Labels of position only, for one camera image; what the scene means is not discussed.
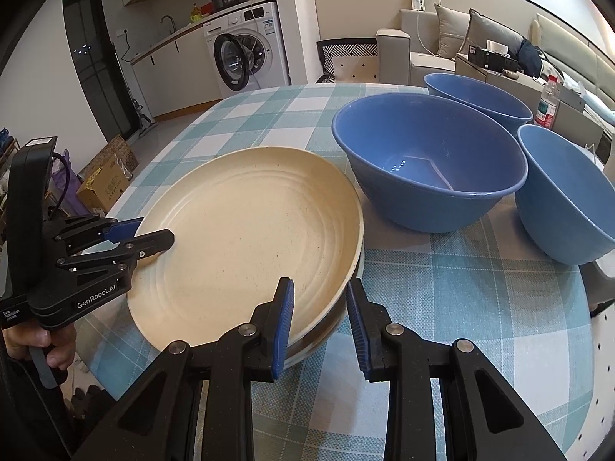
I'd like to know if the black organiser box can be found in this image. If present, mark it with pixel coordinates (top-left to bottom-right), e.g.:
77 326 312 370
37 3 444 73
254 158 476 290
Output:
468 47 520 73

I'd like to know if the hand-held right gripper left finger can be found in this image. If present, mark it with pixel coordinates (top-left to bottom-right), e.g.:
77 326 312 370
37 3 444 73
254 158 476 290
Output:
72 277 295 461

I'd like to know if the beige cushion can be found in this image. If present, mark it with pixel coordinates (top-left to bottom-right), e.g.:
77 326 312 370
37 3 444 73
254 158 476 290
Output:
435 4 472 61

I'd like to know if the purple bag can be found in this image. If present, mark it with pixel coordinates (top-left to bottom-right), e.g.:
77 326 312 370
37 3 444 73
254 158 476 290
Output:
48 149 82 212

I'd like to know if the upholstered bed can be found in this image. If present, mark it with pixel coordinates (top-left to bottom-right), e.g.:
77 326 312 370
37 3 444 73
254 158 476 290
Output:
529 12 615 126

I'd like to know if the white kitchen counter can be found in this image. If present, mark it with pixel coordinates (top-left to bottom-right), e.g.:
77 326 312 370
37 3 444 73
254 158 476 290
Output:
130 0 279 121

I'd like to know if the stick vacuum cleaner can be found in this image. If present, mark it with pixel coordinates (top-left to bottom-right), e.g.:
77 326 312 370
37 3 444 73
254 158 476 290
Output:
113 43 158 136

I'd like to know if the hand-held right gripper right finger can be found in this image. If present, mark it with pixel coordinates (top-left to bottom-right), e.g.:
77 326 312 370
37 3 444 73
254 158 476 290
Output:
346 279 568 461

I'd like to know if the plastic water bottle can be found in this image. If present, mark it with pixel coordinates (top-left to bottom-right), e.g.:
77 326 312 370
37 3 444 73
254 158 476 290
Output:
534 74 563 129

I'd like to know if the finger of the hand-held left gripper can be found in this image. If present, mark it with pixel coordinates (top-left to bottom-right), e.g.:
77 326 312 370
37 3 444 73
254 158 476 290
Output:
55 229 175 275
50 216 145 254

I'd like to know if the dark glass door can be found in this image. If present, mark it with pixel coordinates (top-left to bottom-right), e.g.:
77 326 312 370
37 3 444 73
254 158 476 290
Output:
62 0 140 140

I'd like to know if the white washing machine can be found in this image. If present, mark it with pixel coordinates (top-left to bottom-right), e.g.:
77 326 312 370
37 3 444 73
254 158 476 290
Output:
204 1 291 99

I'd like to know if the wide blue bowl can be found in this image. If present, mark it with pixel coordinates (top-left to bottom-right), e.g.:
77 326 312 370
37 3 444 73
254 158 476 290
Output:
331 93 528 234

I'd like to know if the person's left forearm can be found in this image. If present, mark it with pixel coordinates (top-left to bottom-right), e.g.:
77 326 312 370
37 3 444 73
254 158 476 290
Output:
0 346 73 461

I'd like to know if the person's left hand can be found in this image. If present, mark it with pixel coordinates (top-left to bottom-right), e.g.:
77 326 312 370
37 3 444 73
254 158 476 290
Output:
2 325 78 371

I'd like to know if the grey side cabinet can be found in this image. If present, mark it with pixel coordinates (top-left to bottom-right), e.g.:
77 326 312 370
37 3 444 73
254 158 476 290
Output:
454 53 607 154

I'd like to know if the patterned flat cardboard box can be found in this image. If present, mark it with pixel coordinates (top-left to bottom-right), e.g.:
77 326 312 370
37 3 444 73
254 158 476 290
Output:
79 134 139 183

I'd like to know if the large cream plate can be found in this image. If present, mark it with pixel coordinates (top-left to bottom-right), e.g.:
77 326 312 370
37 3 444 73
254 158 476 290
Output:
127 146 364 352

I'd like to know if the grey sofa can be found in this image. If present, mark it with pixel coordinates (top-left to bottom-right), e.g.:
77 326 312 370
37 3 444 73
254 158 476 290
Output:
376 10 529 88

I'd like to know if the small cream plate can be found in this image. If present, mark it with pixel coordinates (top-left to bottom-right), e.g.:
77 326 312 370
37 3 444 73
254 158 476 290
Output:
286 245 367 353

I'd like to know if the dark blue garment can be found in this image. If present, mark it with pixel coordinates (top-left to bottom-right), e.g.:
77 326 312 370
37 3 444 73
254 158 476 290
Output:
519 38 546 78

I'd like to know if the yellow cardboard box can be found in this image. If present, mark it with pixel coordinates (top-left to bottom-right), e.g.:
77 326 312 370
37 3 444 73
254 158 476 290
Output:
76 166 130 213

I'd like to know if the teal checked tablecloth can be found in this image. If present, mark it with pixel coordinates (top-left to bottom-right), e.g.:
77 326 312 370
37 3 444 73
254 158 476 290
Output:
77 84 593 461

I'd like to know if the grey cushion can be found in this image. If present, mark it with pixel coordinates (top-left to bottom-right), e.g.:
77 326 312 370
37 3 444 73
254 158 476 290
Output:
456 8 524 58

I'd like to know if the white perforated panel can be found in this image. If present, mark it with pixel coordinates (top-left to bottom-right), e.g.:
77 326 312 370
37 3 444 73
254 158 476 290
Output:
583 293 615 447

